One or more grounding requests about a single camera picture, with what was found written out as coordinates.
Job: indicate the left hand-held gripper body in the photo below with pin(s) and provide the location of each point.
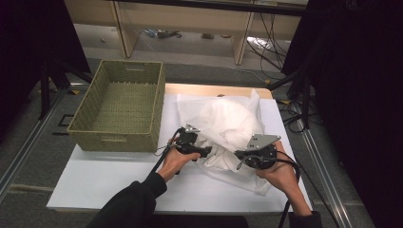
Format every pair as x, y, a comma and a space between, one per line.
187, 141

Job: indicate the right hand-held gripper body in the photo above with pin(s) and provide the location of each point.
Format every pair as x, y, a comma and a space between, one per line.
261, 156

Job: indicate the white garment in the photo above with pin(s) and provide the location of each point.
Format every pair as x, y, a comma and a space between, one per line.
221, 158

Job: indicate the white mesh laundry bag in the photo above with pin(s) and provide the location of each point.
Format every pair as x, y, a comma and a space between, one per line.
228, 120

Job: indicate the green woven basket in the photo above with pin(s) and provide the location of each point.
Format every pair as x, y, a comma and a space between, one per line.
126, 107

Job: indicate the person's left hand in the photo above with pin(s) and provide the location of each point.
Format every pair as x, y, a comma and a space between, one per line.
172, 163

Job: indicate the person's right hand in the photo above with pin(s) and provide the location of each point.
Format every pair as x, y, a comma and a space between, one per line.
285, 177

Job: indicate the black metal stand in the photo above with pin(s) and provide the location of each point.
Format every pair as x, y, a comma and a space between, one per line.
44, 91
305, 101

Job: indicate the person's dark clothing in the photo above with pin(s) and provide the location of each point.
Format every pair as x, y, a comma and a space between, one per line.
199, 222

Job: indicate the white board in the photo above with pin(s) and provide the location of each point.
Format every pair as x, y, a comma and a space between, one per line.
101, 180

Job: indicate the small brown box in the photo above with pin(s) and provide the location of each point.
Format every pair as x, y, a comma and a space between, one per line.
207, 36

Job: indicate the blue green clutter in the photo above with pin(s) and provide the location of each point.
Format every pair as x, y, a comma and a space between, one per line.
164, 33

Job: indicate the clear plastic bag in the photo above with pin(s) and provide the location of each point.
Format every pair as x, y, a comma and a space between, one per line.
258, 42

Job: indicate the black curtain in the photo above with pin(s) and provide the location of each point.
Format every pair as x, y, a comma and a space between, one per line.
358, 95
28, 47

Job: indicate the beige shelf unit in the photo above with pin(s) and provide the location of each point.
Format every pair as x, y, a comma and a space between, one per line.
190, 15

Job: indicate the aluminium floor rail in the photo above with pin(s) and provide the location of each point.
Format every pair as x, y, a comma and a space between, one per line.
326, 177
28, 148

